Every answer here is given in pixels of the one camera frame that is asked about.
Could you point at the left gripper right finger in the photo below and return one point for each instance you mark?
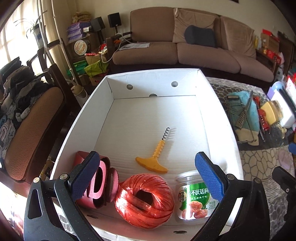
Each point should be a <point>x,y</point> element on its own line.
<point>224,190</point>

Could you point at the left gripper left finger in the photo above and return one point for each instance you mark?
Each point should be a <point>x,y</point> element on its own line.
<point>69,190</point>

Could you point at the red felt bag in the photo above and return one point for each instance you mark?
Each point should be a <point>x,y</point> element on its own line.
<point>102,188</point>

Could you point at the orange twine ball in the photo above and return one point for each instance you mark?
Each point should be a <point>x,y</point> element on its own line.
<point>145,201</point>

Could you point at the yellow handled corkscrew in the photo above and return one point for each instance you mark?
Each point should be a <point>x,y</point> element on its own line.
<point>152,163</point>

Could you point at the patterned fleece blanket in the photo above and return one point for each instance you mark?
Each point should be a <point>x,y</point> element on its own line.
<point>260,161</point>

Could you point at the clear plastic jar green label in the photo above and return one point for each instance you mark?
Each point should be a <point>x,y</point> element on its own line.
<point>194,203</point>

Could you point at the red corkscrew opener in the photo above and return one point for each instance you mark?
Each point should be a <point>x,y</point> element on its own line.
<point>262,116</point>

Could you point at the brown armchair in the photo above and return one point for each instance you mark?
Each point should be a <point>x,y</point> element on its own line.
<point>35,138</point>

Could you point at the yellow sponge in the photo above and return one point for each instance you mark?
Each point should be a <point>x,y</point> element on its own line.
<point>271,112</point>

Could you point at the metal grater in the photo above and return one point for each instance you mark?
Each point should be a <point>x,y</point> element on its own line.
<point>243,116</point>

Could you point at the teal cloth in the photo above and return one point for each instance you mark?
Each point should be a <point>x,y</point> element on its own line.
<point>247,115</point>

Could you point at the white cardboard box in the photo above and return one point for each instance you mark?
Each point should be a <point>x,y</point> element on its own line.
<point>128,113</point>

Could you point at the pile of clothes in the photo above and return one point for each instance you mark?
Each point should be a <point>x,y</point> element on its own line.
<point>21,89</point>

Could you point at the round tin with label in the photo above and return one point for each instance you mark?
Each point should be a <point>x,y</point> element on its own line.
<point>81,47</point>

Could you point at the brown sofa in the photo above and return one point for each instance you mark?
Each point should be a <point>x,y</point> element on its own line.
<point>218,45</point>

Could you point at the dark blue cushion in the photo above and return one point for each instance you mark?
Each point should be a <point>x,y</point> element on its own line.
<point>200,36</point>

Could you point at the papers on sofa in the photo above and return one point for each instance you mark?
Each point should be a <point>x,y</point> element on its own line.
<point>134,46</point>

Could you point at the black speaker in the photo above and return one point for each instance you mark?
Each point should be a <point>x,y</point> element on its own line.
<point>114,20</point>

